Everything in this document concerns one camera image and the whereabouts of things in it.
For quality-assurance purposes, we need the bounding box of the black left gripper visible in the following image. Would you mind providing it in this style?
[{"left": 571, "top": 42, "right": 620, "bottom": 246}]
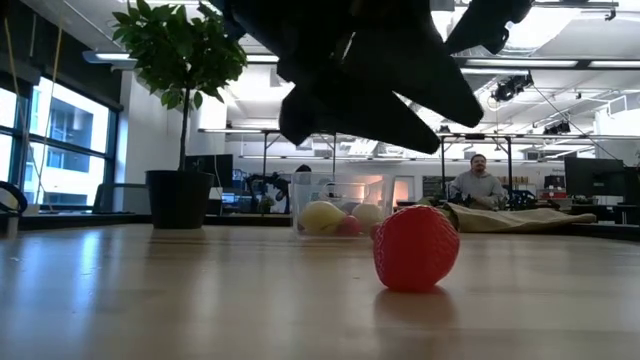
[{"left": 219, "top": 0, "right": 485, "bottom": 155}]

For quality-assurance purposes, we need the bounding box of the small yellow lemon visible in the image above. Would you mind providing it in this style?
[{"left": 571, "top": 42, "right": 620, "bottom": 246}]
[{"left": 351, "top": 202, "right": 385, "bottom": 229}]

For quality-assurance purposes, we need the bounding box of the clear plastic tupperware container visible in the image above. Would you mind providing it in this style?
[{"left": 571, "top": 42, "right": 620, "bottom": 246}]
[{"left": 292, "top": 172, "right": 397, "bottom": 240}]

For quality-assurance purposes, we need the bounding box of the red cherry with stem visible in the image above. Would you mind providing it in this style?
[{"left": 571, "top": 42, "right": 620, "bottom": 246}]
[{"left": 337, "top": 214, "right": 362, "bottom": 238}]

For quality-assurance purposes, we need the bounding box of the large yellow lemon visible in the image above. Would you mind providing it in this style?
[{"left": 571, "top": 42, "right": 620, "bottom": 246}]
[{"left": 298, "top": 199, "right": 347, "bottom": 236}]

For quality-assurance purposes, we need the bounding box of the large red strawberry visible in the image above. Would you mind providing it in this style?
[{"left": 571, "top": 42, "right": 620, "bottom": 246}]
[{"left": 372, "top": 203, "right": 461, "bottom": 294}]

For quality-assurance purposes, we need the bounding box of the black ceiling spotlight cluster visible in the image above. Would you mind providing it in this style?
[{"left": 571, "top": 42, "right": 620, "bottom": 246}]
[{"left": 489, "top": 71, "right": 535, "bottom": 104}]

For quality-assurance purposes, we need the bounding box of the brown paper bag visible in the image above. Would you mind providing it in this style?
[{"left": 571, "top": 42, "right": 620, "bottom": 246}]
[{"left": 439, "top": 201, "right": 598, "bottom": 234}]

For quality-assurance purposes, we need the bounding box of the black monitor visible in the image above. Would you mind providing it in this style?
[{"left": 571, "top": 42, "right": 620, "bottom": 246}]
[
  {"left": 563, "top": 156, "right": 626, "bottom": 198},
  {"left": 184, "top": 153, "right": 235, "bottom": 189},
  {"left": 622, "top": 165, "right": 640, "bottom": 206}
]

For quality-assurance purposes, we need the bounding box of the artificial green leafy tree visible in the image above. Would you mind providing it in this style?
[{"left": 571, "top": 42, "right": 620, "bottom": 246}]
[{"left": 110, "top": 0, "right": 249, "bottom": 174}]

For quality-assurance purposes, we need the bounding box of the black plant pot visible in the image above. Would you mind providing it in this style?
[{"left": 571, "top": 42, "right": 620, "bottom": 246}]
[{"left": 144, "top": 169, "right": 216, "bottom": 230}]

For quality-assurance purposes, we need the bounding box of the large window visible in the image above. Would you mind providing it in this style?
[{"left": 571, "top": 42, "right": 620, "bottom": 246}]
[{"left": 0, "top": 74, "right": 121, "bottom": 191}]

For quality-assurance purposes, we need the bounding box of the black gantry frame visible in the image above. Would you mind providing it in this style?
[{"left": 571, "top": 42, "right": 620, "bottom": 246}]
[
  {"left": 438, "top": 131, "right": 515, "bottom": 194},
  {"left": 260, "top": 127, "right": 339, "bottom": 182}
]

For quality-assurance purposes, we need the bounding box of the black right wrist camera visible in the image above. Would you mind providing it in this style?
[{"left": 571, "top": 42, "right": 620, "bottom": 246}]
[{"left": 443, "top": 0, "right": 534, "bottom": 55}]

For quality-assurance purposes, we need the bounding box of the silver ceiling air duct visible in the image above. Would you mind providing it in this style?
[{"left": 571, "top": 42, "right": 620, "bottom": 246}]
[{"left": 442, "top": 0, "right": 584, "bottom": 104}]

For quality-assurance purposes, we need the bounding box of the black cable loop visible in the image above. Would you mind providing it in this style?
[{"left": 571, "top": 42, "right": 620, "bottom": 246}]
[{"left": 0, "top": 179, "right": 29, "bottom": 219}]

